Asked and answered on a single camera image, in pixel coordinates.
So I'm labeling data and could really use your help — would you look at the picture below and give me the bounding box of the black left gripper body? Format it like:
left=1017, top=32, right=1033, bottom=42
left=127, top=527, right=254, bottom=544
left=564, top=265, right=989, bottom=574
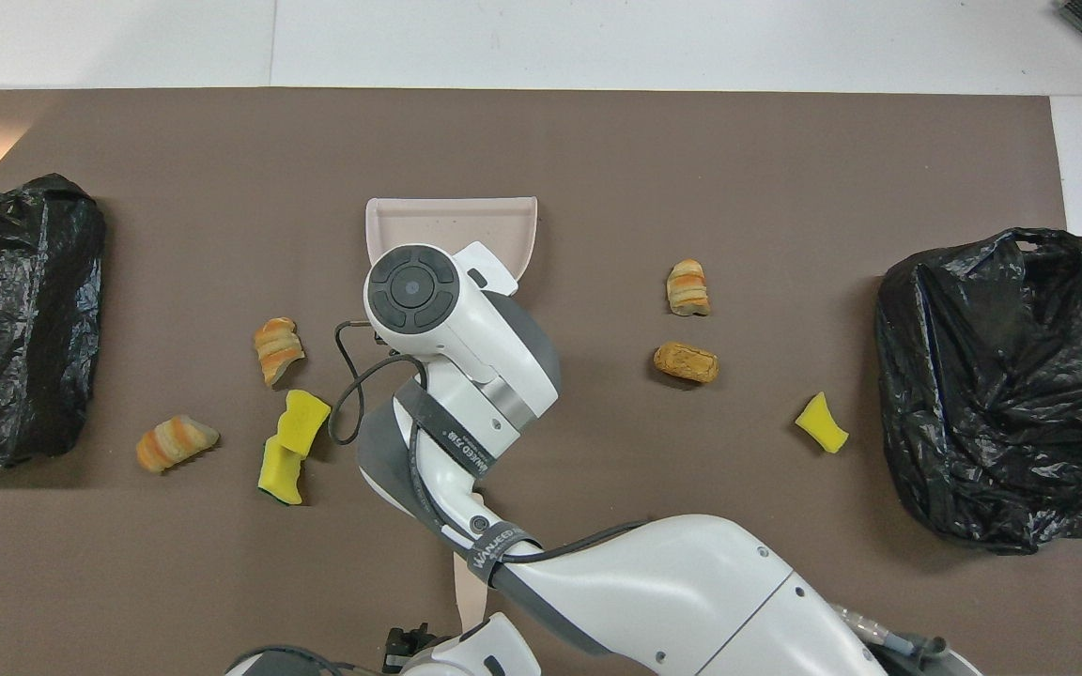
left=384, top=622, right=439, bottom=673

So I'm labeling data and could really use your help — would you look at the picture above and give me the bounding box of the beige hand brush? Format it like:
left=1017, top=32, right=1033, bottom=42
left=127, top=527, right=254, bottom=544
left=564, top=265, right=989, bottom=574
left=453, top=552, right=492, bottom=628

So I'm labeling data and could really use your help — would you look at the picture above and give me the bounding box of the yellow sponge with green backing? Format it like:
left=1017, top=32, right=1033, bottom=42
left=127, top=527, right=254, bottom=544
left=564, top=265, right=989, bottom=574
left=257, top=436, right=306, bottom=507

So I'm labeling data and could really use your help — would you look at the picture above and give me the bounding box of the yellow sponge piece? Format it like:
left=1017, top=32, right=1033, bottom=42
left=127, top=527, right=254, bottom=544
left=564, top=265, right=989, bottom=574
left=276, top=389, right=332, bottom=459

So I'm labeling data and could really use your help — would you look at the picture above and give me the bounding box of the striped croissant piece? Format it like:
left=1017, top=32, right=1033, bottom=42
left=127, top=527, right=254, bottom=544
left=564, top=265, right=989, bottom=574
left=667, top=259, right=712, bottom=317
left=135, top=414, right=221, bottom=474
left=254, top=317, right=306, bottom=389

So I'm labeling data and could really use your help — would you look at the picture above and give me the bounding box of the brown bread roll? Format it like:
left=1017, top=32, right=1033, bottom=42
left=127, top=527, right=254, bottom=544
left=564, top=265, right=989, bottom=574
left=653, top=342, right=720, bottom=384

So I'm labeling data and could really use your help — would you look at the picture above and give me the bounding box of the beige plastic dustpan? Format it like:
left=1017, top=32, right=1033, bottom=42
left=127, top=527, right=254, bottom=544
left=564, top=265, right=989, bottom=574
left=364, top=195, right=540, bottom=283

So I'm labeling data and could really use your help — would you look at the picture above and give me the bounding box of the small yellow sponge wedge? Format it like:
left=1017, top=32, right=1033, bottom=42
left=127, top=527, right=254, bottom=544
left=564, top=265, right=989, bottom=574
left=795, top=392, right=850, bottom=454

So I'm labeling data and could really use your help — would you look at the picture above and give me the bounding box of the crumpled black bag bin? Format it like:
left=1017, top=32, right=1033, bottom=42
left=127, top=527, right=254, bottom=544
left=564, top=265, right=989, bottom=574
left=875, top=227, right=1082, bottom=555

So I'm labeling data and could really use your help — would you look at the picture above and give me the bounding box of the black bag over cardboard box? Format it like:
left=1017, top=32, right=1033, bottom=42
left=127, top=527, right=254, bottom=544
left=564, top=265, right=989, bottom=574
left=0, top=174, right=108, bottom=470

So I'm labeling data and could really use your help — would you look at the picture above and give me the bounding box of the brown table mat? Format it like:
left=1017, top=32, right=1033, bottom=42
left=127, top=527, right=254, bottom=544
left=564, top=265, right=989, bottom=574
left=0, top=89, right=1082, bottom=676

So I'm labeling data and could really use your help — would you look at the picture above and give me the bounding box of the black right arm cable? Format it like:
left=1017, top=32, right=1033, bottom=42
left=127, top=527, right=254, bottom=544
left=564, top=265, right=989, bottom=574
left=328, top=319, right=655, bottom=569

